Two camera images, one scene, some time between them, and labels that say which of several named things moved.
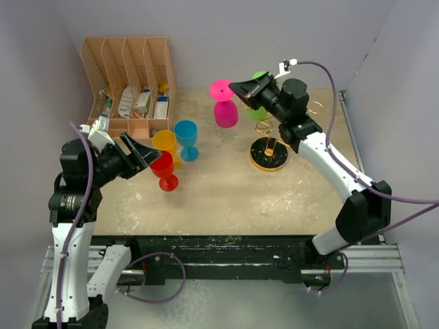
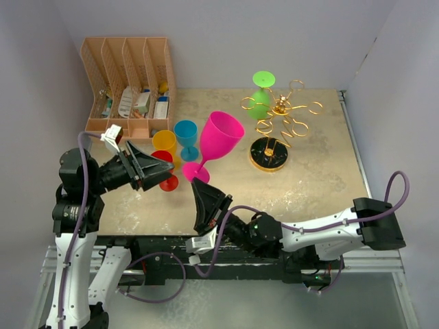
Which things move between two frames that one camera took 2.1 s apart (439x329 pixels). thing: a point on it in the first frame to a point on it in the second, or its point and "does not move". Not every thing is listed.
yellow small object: x=163 y=87 does not move
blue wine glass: x=186 y=133 does not move
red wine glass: x=162 y=167 does not move
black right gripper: x=246 y=90 to x=208 y=201
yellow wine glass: x=165 y=140 does not move
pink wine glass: x=226 y=112 to x=221 y=134
